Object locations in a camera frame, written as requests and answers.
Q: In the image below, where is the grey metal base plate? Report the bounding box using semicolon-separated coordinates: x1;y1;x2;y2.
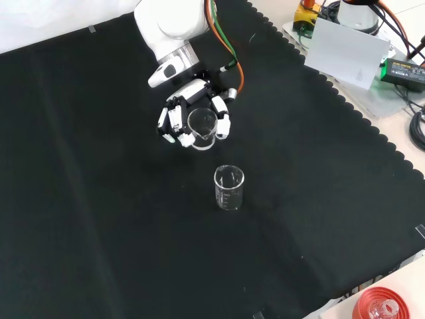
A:
282;19;425;118

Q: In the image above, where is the yellow stop button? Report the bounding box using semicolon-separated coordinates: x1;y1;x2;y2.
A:
292;0;322;39

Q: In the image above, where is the small clear glass beaker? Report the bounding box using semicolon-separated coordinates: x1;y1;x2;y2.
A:
187;108;219;152

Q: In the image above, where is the black power adapter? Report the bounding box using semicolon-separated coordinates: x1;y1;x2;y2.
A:
380;58;425;93

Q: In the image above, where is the tall clear glass beaker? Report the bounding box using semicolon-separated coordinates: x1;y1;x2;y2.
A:
213;164;246;211

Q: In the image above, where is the white wrist camera shell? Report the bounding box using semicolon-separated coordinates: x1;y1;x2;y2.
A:
147;56;185;89

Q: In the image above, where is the black cable bundle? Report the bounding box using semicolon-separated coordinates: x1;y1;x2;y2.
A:
408;109;425;152

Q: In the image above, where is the green cable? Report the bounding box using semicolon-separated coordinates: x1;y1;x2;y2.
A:
209;0;239;72

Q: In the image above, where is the clear glass flask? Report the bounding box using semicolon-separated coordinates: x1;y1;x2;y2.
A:
369;299;400;319

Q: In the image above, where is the orange cable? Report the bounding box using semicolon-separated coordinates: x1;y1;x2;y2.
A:
204;0;246;94

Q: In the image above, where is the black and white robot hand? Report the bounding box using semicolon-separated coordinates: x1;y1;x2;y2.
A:
155;68;238;149

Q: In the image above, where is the pale board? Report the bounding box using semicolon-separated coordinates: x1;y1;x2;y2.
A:
304;16;391;90

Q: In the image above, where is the black bench cloth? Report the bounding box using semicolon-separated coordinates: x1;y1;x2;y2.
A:
0;0;425;319

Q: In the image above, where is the red round lid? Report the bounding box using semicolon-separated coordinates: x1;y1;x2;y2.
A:
352;287;411;319

